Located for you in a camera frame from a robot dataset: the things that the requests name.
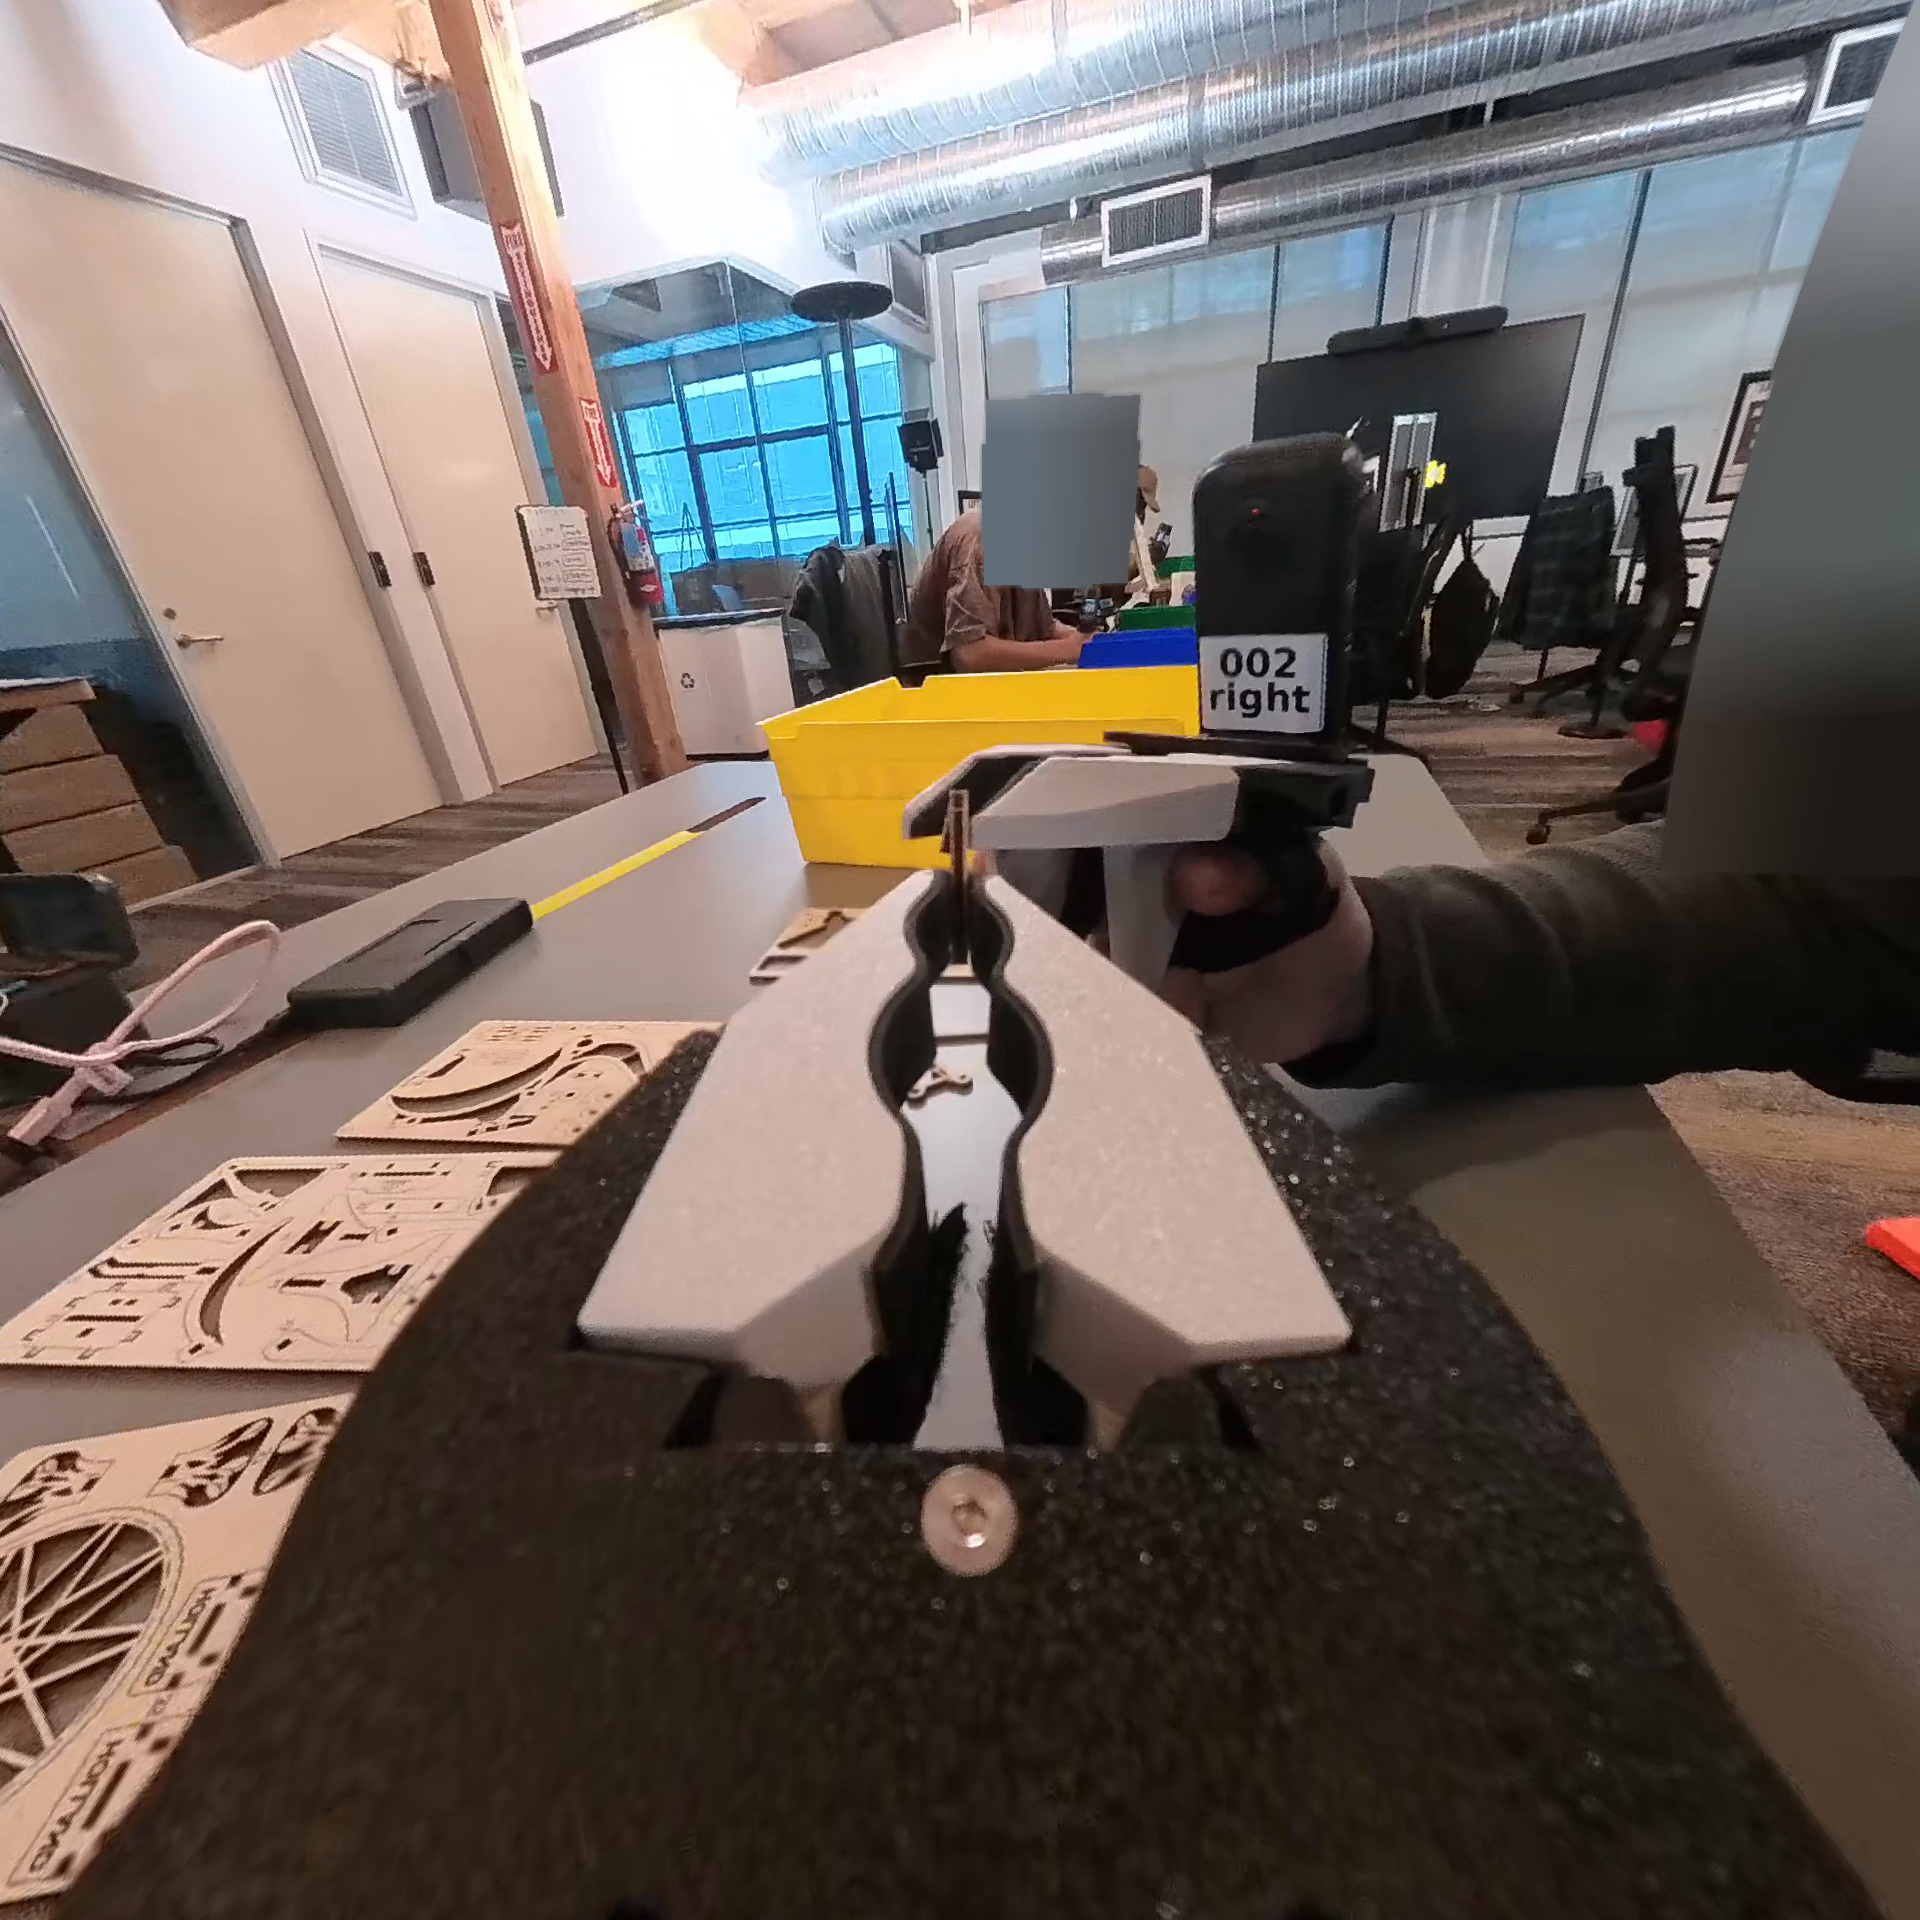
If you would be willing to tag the dark jacket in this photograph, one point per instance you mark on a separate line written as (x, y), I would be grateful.
(848, 617)

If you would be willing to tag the yellow plastic bin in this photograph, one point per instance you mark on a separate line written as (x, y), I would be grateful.
(931, 750)

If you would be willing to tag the wheel-pattern wooden parts sheet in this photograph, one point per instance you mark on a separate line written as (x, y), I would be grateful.
(195, 1635)

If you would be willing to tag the arc-pattern wooden parts sheet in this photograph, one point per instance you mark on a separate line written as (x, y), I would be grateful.
(494, 1051)

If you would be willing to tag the large silver ceiling duct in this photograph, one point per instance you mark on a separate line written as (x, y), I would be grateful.
(1200, 77)

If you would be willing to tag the red fire extinguisher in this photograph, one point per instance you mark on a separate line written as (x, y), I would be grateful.
(638, 557)

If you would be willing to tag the yellow tape strip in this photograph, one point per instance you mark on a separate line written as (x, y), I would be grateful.
(616, 870)

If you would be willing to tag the black flat screen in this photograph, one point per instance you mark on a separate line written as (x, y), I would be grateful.
(1348, 405)

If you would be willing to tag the star-cutout wooden parts sheet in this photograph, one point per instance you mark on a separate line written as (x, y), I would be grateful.
(802, 938)

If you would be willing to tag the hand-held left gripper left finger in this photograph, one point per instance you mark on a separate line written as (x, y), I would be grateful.
(750, 1201)

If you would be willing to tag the blue plastic bin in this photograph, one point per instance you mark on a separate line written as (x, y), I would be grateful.
(1142, 650)

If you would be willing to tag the small slotted wooden part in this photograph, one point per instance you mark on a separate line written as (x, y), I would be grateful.
(961, 839)

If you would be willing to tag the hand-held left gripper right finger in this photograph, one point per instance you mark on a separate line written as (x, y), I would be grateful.
(1171, 1201)

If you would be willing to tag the wooden post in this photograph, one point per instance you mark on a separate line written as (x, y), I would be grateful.
(556, 452)

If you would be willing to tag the black power adapter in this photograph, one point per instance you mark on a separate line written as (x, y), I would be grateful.
(406, 961)

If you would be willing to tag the white paper notice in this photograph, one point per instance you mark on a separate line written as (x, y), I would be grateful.
(558, 551)

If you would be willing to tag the red arrow sign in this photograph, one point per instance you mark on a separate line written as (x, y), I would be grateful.
(529, 301)

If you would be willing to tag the white vent grille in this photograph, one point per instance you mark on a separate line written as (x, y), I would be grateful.
(342, 130)
(1155, 223)
(1857, 68)

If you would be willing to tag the person's right hand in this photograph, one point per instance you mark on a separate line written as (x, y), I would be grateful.
(1305, 1020)

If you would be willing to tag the cardboard stack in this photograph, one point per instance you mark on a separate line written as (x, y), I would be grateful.
(90, 796)

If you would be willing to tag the black floor lamp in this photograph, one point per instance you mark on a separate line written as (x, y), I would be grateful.
(844, 301)

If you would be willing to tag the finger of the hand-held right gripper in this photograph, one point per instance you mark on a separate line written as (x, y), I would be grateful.
(1035, 754)
(1108, 804)

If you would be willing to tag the narrow silver ceiling duct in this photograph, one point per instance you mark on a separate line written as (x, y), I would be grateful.
(1500, 149)

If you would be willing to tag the black office chair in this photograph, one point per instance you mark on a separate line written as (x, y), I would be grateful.
(1650, 587)

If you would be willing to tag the slotted wooden parts sheet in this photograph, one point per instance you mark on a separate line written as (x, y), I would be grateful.
(148, 1307)

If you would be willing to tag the triangular wooden frame part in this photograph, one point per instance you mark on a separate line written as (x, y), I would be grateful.
(942, 1084)

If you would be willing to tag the framed picture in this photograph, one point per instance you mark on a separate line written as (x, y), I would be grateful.
(1739, 436)

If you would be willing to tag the plaid cloth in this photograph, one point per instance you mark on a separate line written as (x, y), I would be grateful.
(1559, 564)

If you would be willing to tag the white door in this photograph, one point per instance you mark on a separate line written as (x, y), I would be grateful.
(451, 525)
(195, 525)

